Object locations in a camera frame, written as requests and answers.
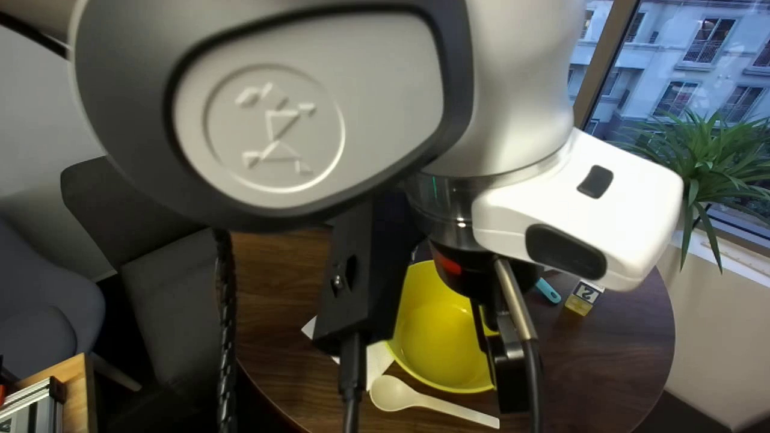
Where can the yellow plastic bowl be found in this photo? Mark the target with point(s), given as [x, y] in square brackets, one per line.
[436, 337]

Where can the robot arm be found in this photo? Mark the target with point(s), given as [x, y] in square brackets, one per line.
[401, 121]

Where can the grey office chair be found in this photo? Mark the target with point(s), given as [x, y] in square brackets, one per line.
[46, 311]

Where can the aluminium rail frame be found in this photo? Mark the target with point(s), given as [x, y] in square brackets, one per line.
[53, 400]

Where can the white plastic spoon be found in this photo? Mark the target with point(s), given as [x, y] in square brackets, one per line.
[390, 395]

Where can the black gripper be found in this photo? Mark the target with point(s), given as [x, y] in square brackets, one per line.
[504, 324]

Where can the white paper napkin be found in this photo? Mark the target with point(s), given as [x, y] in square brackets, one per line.
[379, 358]

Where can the potted green plant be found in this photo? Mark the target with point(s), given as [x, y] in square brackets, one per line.
[715, 159]

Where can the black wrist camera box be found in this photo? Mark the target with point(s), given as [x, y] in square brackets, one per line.
[368, 253]

